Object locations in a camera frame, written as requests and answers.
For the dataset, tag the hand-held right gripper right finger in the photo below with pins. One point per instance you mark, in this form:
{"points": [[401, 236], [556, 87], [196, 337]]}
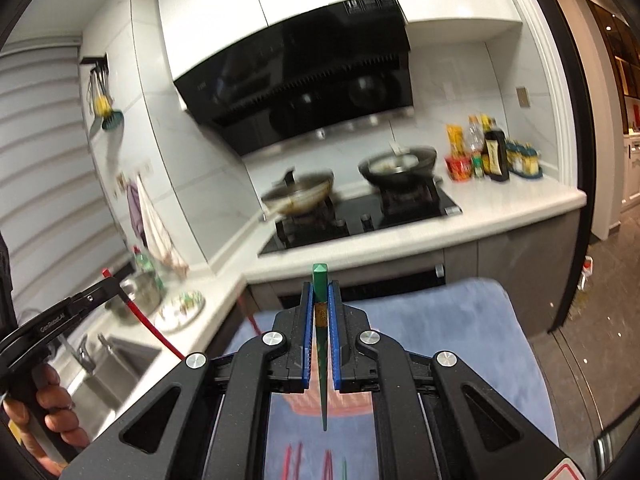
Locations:
{"points": [[336, 340]]}

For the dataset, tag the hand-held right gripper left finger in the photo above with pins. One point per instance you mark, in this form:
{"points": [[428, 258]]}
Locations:
{"points": [[306, 340]]}

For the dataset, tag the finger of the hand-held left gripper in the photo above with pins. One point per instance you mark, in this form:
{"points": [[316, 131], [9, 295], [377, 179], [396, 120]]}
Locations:
{"points": [[102, 291]]}

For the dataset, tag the red chopstick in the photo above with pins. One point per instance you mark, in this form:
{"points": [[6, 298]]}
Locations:
{"points": [[287, 462], [145, 317], [328, 466], [250, 317]]}

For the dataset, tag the green chopstick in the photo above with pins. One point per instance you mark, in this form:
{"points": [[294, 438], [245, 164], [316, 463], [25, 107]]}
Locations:
{"points": [[344, 469], [319, 280]]}

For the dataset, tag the pink perforated utensil holder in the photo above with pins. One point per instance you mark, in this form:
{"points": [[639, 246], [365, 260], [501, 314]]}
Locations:
{"points": [[300, 405]]}

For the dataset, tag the person's left hand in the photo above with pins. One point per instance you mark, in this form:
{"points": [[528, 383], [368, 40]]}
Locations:
{"points": [[55, 390]]}

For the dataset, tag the steel colander bowl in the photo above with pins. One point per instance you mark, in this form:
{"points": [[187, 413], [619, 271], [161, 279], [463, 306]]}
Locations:
{"points": [[135, 300]]}

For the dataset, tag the green dish soap bottle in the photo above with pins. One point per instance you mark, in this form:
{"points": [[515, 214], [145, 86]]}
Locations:
{"points": [[147, 267]]}

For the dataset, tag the steel faucet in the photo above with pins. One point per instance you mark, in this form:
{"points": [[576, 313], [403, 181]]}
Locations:
{"points": [[82, 352]]}

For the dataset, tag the steel sink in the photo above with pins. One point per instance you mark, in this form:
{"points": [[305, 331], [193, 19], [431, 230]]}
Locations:
{"points": [[115, 370]]}

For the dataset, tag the patterned plate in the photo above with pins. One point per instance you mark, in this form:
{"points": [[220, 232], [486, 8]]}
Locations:
{"points": [[182, 310]]}

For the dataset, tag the cream towel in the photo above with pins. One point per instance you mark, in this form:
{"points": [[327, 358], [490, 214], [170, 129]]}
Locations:
{"points": [[160, 230]]}

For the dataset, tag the purple cloth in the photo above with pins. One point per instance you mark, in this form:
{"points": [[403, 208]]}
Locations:
{"points": [[134, 210]]}

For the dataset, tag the black glass gas hob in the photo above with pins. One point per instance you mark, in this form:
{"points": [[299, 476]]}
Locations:
{"points": [[320, 237]]}

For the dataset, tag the blue plush mat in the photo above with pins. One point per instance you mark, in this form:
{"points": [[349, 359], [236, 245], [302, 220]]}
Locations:
{"points": [[450, 320]]}

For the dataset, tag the steel wok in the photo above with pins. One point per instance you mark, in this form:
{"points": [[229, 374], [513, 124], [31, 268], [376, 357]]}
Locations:
{"points": [[300, 200]]}

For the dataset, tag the white window blinds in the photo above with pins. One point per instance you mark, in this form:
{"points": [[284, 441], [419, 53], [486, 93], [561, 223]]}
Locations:
{"points": [[45, 160]]}

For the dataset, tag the glass wok lid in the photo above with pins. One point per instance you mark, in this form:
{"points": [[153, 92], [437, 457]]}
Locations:
{"points": [[297, 185]]}

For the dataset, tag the teal round scoop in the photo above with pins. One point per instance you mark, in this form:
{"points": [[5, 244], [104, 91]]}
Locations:
{"points": [[112, 120]]}

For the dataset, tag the black frying pan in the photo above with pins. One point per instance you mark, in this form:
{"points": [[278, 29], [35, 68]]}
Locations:
{"points": [[400, 172]]}

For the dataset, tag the yellow brush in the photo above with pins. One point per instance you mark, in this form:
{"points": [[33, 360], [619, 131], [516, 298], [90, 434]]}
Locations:
{"points": [[102, 105]]}

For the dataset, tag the white kitchen utensil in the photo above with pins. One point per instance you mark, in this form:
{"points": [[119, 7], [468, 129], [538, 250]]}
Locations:
{"points": [[398, 149]]}

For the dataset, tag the grey base cabinet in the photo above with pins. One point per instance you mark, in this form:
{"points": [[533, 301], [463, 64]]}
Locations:
{"points": [[525, 255]]}

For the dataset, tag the red seasoning container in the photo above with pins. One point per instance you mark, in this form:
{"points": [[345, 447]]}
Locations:
{"points": [[459, 169]]}

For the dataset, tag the small green-cap jar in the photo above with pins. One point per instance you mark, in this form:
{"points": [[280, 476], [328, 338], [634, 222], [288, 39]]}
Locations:
{"points": [[478, 167]]}

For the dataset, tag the yellow seasoning packet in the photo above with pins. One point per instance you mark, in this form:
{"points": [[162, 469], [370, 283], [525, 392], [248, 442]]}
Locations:
{"points": [[455, 140]]}

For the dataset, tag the large dark sauce bottle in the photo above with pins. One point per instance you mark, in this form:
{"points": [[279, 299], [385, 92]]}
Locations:
{"points": [[496, 157]]}

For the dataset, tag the clear oil bottle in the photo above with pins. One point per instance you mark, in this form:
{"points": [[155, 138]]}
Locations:
{"points": [[475, 137]]}

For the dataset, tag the row of spice jars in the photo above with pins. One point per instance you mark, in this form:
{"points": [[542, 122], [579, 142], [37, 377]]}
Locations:
{"points": [[524, 162]]}

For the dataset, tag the small white red container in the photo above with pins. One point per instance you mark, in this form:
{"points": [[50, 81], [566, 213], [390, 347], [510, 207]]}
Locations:
{"points": [[587, 272]]}

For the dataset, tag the yellow-cap bottle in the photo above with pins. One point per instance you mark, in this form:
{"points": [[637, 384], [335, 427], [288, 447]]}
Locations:
{"points": [[486, 122]]}

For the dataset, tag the black range hood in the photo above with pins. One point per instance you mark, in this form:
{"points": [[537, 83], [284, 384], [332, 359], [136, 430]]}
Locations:
{"points": [[300, 75]]}

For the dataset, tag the white sideboard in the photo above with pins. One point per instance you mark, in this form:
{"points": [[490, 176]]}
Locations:
{"points": [[631, 170]]}

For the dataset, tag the wooden display shelf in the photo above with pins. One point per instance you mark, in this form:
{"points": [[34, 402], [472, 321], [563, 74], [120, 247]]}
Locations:
{"points": [[620, 60]]}

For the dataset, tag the sticker wall hook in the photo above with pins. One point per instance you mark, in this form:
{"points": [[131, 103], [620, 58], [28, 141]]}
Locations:
{"points": [[120, 183]]}

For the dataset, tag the white wall socket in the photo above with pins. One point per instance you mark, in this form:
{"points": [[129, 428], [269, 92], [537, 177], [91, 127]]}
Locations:
{"points": [[147, 166]]}

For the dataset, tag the black wall rail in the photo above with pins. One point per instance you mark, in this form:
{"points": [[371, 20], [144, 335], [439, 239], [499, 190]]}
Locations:
{"points": [[95, 61]]}

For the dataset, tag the bronze wall switch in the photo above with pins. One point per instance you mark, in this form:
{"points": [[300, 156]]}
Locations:
{"points": [[523, 97]]}

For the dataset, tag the white door frame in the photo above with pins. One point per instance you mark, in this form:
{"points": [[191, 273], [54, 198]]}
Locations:
{"points": [[550, 85]]}

